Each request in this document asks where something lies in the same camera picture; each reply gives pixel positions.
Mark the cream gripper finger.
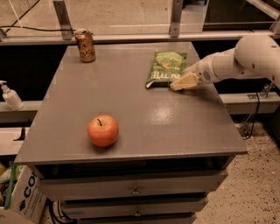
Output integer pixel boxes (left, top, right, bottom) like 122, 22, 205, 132
170, 72, 199, 91

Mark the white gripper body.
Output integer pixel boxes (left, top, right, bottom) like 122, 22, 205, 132
183, 54, 221, 84

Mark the green jalapeno chip bag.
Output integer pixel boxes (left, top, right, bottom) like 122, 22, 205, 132
145, 51, 187, 88

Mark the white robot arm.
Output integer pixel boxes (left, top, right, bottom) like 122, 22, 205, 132
170, 35, 280, 91

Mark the orange soda can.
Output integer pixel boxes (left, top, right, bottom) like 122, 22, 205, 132
74, 29, 96, 62

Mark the grey drawer cabinet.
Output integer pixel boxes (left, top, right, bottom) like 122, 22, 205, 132
16, 42, 246, 224

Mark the red apple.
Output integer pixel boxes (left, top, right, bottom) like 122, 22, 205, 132
87, 115, 119, 147

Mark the white pump bottle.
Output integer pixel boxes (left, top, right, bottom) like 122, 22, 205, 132
0, 80, 24, 110

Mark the white cardboard box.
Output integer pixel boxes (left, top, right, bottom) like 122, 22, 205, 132
0, 166, 46, 224

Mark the metal rail frame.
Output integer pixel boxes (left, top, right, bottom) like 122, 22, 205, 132
0, 0, 280, 45

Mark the black cable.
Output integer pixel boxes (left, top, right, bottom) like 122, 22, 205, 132
0, 25, 77, 32

